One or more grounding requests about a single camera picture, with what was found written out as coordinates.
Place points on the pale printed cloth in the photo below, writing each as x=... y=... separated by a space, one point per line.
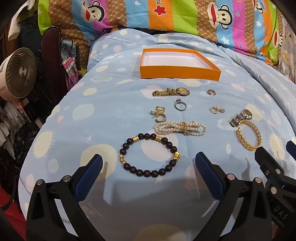
x=289 y=53

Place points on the white desk fan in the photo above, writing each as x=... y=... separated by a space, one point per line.
x=18 y=74

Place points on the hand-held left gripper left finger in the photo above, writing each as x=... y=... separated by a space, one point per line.
x=89 y=176

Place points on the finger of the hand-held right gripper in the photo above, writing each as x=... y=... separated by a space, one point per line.
x=291 y=149
x=268 y=164

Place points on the pink patterned bag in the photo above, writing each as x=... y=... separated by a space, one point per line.
x=70 y=71

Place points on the gold wristwatch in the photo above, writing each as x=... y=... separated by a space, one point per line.
x=182 y=91

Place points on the pile of dark clothes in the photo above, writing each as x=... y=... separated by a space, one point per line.
x=16 y=139

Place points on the small gold pearl earring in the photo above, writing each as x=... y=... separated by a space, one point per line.
x=211 y=110

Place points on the light blue dotted blanket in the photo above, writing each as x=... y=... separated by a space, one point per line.
x=104 y=97

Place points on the dark brown chair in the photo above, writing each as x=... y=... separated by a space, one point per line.
x=53 y=58

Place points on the gold hoop earring with pearl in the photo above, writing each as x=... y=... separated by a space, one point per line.
x=152 y=112

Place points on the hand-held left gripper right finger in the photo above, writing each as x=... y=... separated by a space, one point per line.
x=208 y=176

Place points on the red cloth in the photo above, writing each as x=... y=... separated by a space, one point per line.
x=13 y=213

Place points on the orange shallow box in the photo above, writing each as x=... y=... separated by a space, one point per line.
x=175 y=73

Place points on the colourful monkey print blanket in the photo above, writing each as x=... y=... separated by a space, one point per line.
x=185 y=16

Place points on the silver wristwatch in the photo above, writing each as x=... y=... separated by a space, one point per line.
x=235 y=121

